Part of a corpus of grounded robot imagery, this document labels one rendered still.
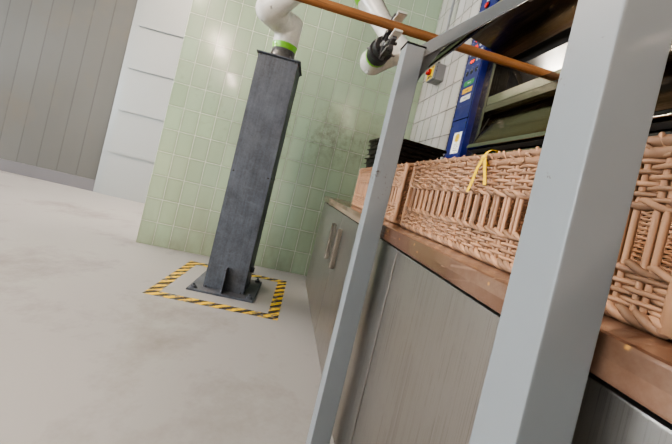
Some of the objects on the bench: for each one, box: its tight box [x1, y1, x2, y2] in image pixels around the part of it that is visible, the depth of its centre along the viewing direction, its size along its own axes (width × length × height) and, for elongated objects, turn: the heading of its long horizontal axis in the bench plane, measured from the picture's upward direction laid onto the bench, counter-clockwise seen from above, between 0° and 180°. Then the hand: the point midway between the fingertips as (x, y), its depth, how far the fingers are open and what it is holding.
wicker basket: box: [400, 132, 672, 340], centre depth 54 cm, size 49×56×28 cm
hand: (397, 25), depth 110 cm, fingers open, 5 cm apart
